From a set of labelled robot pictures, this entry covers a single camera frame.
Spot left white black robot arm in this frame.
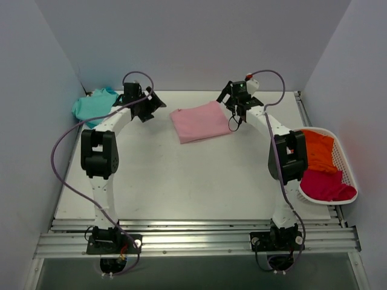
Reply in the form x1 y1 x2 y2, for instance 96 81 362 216
80 82 166 253

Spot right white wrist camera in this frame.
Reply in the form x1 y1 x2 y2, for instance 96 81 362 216
245 74 259 95

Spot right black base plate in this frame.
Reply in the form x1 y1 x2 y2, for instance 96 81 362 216
249 228 305 252

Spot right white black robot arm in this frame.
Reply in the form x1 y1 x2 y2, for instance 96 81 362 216
216 79 308 250

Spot orange t shirt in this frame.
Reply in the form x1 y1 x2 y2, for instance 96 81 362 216
302 129 337 175

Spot teal folded t shirt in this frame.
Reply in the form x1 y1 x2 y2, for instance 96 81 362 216
72 88 119 121

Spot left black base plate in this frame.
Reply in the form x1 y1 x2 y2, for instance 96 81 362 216
86 234 138 255

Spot white plastic basket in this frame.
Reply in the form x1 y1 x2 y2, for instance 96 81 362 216
298 127 358 205

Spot pink t shirt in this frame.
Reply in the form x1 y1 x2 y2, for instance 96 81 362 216
169 101 231 144

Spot magenta t shirt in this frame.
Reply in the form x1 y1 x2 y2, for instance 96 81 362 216
300 170 357 202

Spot aluminium rail frame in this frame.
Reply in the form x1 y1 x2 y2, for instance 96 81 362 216
25 91 369 289

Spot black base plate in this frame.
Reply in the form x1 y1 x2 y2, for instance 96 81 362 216
249 228 305 252
86 234 138 255

